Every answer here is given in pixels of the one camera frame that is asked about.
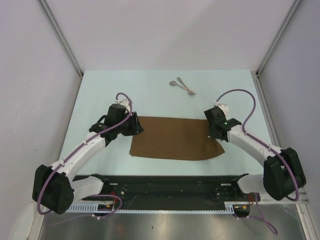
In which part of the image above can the right aluminium frame post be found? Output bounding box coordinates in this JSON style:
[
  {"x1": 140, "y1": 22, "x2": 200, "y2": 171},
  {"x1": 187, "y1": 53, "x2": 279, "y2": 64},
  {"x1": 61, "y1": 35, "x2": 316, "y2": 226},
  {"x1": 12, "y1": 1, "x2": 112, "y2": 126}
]
[{"x1": 255, "y1": 0, "x2": 304, "y2": 78}]

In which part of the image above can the aluminium frame post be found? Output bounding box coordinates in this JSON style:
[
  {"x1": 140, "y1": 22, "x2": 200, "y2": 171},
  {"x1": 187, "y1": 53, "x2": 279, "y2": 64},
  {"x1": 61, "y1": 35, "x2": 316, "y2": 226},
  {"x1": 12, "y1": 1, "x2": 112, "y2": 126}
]
[
  {"x1": 255, "y1": 0, "x2": 304, "y2": 78},
  {"x1": 37, "y1": 0, "x2": 84, "y2": 79}
]

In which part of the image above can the brown cloth napkin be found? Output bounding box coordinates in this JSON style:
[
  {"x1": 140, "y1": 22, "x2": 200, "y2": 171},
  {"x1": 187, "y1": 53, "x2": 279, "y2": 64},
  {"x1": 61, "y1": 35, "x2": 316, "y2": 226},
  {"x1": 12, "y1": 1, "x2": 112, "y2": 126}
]
[{"x1": 129, "y1": 116, "x2": 225, "y2": 161}]

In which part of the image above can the grey slotted cable duct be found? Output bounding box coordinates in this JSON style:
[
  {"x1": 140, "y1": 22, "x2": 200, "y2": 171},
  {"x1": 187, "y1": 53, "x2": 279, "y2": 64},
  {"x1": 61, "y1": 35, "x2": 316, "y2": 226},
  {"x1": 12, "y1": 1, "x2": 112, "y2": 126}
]
[{"x1": 66, "y1": 203, "x2": 249, "y2": 215}]

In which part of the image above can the spoon with pink handle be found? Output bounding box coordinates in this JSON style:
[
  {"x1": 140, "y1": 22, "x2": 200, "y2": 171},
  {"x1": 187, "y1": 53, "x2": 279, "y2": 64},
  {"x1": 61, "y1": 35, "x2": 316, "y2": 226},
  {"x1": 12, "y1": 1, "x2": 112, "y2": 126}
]
[{"x1": 169, "y1": 81, "x2": 196, "y2": 96}]

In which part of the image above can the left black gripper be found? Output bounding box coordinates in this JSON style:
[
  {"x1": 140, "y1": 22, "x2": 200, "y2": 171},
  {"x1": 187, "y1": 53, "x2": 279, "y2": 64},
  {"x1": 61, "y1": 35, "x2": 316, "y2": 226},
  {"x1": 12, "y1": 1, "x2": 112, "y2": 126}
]
[{"x1": 116, "y1": 112, "x2": 144, "y2": 137}]

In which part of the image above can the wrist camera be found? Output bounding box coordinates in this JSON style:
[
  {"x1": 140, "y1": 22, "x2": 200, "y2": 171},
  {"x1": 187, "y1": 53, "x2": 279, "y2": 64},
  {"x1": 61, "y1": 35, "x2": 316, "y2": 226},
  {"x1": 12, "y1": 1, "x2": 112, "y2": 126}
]
[
  {"x1": 115, "y1": 98, "x2": 132, "y2": 112},
  {"x1": 214, "y1": 101, "x2": 229, "y2": 118}
]

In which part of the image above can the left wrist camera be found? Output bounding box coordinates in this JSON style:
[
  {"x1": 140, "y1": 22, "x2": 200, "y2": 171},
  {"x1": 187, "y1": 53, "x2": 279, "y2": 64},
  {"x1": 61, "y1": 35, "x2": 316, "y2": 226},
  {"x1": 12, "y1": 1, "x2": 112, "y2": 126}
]
[{"x1": 115, "y1": 98, "x2": 132, "y2": 112}]

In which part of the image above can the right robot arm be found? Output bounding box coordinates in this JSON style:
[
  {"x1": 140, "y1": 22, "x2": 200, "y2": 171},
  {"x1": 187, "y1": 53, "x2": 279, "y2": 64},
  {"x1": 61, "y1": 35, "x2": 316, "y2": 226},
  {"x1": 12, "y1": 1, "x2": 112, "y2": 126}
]
[{"x1": 204, "y1": 105, "x2": 307, "y2": 201}]

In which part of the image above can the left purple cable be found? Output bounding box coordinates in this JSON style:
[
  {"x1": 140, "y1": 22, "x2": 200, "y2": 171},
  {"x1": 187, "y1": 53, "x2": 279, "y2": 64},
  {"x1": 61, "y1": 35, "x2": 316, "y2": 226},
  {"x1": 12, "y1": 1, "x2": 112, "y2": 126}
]
[{"x1": 36, "y1": 92, "x2": 133, "y2": 222}]

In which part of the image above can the silver metal fork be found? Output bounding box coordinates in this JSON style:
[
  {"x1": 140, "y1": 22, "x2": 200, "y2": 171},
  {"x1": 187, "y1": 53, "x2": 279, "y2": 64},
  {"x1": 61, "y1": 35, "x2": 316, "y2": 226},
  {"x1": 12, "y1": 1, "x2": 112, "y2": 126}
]
[{"x1": 176, "y1": 77, "x2": 196, "y2": 96}]

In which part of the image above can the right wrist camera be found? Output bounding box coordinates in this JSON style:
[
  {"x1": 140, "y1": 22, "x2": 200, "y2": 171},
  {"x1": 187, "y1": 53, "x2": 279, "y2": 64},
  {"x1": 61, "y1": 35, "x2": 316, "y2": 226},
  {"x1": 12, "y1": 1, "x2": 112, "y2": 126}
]
[{"x1": 214, "y1": 101, "x2": 229, "y2": 118}]

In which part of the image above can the left aluminium frame post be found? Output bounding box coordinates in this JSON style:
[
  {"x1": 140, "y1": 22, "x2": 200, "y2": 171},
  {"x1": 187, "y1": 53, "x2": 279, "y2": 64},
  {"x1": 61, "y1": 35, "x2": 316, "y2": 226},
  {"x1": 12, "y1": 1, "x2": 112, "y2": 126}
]
[{"x1": 37, "y1": 0, "x2": 84, "y2": 79}]

